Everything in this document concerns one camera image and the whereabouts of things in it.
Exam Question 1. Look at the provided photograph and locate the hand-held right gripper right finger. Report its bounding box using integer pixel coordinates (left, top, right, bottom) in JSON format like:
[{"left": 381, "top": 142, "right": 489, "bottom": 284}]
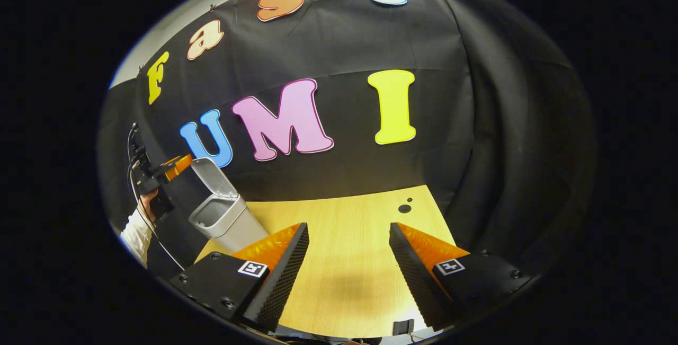
[{"left": 388, "top": 222, "right": 533, "bottom": 332}]

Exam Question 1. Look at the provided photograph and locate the white desktop garbage bin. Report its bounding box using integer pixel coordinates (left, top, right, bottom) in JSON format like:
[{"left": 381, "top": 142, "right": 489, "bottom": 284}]
[{"left": 188, "top": 157, "right": 271, "bottom": 254}]

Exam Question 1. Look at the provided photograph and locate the black backdrop cloth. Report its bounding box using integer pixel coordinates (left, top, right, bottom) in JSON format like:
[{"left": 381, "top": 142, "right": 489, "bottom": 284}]
[{"left": 98, "top": 0, "right": 599, "bottom": 282}]

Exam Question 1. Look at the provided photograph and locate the wooden desktop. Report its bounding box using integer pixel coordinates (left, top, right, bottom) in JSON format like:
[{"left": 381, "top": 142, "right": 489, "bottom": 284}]
[{"left": 193, "top": 184, "right": 459, "bottom": 341}]

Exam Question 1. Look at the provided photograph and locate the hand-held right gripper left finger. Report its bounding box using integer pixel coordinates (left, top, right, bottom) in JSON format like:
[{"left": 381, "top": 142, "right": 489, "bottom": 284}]
[{"left": 169, "top": 222, "right": 310, "bottom": 333}]

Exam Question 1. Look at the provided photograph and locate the black cable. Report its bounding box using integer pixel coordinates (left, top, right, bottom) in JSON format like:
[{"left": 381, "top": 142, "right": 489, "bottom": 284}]
[{"left": 126, "top": 122, "right": 186, "bottom": 271}]

